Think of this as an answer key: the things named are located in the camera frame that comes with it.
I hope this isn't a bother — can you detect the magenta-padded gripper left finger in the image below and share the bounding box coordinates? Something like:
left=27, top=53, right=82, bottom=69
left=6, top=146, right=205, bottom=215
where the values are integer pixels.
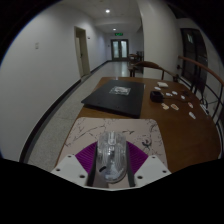
left=50, top=140, right=99, bottom=188

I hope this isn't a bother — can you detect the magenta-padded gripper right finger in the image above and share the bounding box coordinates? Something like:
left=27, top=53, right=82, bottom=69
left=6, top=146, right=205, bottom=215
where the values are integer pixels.
left=124, top=141, right=172, bottom=188

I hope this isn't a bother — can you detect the transparent computer mouse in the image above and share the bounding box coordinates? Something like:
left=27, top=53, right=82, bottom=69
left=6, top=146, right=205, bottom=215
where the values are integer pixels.
left=96, top=130, right=128, bottom=184

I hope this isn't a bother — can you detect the white marble-print mouse pad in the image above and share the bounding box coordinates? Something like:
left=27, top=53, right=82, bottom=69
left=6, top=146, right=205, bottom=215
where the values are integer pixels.
left=55, top=116, right=169, bottom=190

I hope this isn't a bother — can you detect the small black box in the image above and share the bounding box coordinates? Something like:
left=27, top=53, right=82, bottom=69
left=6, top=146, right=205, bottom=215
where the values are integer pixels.
left=149, top=90, right=165, bottom=104

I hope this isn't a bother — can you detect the black flat mat, white label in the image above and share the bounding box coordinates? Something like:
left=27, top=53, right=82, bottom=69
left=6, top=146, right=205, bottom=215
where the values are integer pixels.
left=80, top=78, right=147, bottom=119

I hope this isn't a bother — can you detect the white booklet with black pen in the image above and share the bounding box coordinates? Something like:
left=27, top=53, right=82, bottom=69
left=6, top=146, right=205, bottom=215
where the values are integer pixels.
left=199, top=103, right=210, bottom=116

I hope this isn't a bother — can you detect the wooden armchair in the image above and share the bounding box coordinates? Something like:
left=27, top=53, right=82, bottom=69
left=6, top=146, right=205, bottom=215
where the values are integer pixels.
left=128, top=60, right=179, bottom=83

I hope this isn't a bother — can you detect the wood-topped black metal railing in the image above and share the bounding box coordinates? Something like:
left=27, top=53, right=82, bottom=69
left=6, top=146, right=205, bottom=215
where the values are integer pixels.
left=176, top=54, right=224, bottom=134

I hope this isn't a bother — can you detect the dark wooden chair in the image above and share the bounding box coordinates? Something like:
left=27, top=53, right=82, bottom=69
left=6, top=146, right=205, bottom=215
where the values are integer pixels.
left=128, top=51, right=144, bottom=70

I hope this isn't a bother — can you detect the beige side door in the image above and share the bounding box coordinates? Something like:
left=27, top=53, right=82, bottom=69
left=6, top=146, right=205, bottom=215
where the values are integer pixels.
left=73, top=25, right=91, bottom=79

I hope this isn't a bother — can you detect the dark-framed window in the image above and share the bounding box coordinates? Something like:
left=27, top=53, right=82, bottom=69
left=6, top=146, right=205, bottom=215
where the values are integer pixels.
left=179, top=27, right=209, bottom=94

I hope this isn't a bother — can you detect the glass double door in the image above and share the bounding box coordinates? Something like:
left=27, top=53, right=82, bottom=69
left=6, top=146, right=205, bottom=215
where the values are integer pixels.
left=110, top=38, right=130, bottom=62

